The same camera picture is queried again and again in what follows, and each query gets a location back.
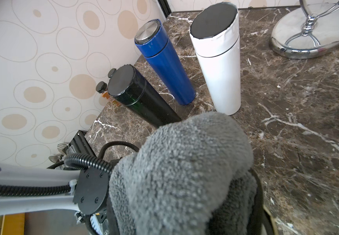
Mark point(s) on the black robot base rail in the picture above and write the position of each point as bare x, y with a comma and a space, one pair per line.
78, 144

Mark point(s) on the orange spice jar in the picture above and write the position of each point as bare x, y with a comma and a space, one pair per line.
101, 88

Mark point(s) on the white thermos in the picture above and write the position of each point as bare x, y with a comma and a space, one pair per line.
216, 40

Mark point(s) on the silver metal cup stand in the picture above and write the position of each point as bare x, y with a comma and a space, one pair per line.
308, 32

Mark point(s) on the blue thermos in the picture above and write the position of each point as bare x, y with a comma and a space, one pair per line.
155, 45

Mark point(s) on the black thermos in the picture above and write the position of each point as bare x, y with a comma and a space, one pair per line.
130, 88

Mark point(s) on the grey yellow cleaning cloth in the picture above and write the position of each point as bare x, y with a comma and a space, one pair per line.
189, 178

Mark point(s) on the dark lid spice jar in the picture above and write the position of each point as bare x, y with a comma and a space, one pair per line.
111, 72

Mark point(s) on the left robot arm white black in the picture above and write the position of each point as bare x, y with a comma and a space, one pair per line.
78, 183

